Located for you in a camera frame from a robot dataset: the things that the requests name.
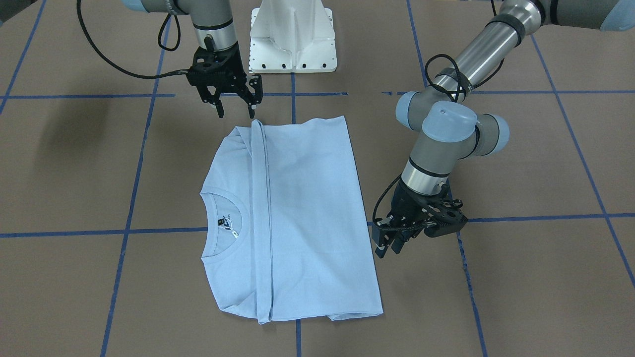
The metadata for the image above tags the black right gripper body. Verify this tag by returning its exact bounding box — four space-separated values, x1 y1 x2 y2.
187 42 251 106

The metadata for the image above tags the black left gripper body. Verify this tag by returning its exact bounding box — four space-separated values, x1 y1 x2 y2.
372 180 429 239

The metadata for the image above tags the light blue t-shirt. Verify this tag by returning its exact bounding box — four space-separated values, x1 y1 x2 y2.
200 116 383 324

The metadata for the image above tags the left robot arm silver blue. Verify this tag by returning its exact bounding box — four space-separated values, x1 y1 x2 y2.
373 0 634 258

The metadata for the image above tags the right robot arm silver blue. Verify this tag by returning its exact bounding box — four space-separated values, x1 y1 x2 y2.
123 0 263 119

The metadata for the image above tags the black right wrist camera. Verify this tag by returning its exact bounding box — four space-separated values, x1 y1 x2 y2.
186 45 236 87

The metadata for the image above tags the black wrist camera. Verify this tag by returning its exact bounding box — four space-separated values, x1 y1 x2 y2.
186 45 236 87
423 183 468 238

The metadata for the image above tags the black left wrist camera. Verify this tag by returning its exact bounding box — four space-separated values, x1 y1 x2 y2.
423 183 468 238

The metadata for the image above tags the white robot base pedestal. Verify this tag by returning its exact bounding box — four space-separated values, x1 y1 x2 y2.
248 0 338 74

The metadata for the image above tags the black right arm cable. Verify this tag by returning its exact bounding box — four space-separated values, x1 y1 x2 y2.
76 0 199 80

